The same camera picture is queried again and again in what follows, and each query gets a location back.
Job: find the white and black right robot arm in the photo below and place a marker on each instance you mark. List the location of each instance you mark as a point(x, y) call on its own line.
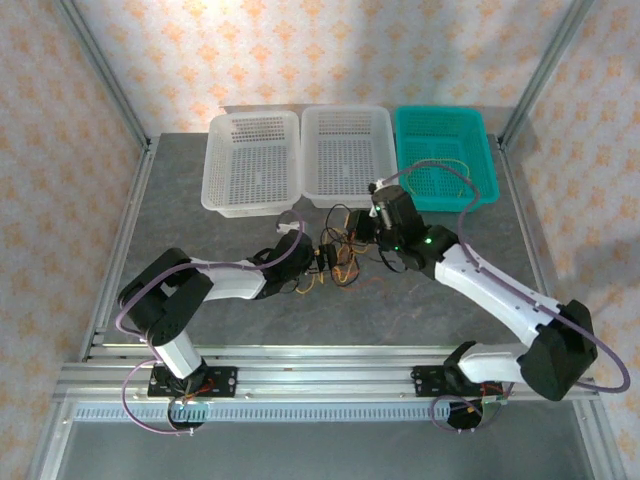
point(490, 290)

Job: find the white perforated plastic basket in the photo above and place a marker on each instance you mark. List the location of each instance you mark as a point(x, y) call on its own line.
point(345, 150)
point(250, 170)

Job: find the aluminium frame post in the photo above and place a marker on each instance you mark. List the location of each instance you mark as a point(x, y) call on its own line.
point(546, 70)
point(102, 70)

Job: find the teal perforated plastic basket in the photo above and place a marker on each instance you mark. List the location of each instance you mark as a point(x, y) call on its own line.
point(440, 135)

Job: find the aluminium table side rail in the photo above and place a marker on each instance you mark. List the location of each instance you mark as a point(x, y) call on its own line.
point(122, 250)
point(520, 200)

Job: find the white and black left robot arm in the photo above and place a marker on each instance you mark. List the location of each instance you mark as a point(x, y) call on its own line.
point(230, 282)

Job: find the aluminium mounting rail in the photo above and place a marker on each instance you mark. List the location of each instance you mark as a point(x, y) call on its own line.
point(325, 375)

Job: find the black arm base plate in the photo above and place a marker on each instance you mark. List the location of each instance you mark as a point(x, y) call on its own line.
point(422, 380)
point(225, 382)

